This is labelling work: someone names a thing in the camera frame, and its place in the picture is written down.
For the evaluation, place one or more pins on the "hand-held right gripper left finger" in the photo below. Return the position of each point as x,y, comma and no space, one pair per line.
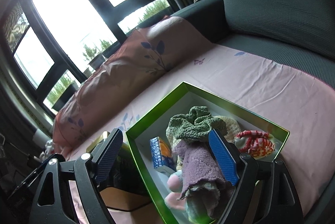
108,158

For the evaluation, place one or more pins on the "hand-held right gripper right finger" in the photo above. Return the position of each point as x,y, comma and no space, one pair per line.
223,158

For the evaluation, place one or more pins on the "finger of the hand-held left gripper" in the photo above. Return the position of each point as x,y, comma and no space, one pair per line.
28,182

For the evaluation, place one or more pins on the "purple towel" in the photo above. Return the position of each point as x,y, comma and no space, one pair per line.
196,166

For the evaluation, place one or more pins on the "cream knitted towel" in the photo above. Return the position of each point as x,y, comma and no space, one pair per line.
227,129

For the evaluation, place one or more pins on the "red and white knitted sock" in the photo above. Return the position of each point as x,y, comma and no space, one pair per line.
255,144

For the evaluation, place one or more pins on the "green knitted cloth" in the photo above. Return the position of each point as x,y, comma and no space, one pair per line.
193,124

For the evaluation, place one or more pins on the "green cardboard box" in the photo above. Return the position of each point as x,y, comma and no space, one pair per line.
146,132

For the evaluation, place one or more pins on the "pale green towel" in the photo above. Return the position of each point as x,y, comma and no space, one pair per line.
201,205

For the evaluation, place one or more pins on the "blue tissue packet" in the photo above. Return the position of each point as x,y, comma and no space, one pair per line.
161,153

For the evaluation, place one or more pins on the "pink plush toy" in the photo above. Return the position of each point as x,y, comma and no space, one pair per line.
174,187

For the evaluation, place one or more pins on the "black and gold box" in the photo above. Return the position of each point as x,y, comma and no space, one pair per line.
125,176

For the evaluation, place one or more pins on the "pile of clothes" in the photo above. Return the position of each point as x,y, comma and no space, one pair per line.
48,150

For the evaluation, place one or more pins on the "long dark planter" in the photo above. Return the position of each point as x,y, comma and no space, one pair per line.
65,98

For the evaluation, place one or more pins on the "pink floral bedsheet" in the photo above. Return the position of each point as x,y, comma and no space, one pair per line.
248,87

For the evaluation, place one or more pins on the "pink floral pillow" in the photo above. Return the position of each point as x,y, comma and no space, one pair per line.
117,69

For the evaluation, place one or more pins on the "round plant pot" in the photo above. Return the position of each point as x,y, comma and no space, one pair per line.
98,61

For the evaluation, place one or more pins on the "grey sofa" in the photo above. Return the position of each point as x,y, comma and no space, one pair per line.
274,4

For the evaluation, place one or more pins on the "black window frame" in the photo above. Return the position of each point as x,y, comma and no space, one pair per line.
65,17

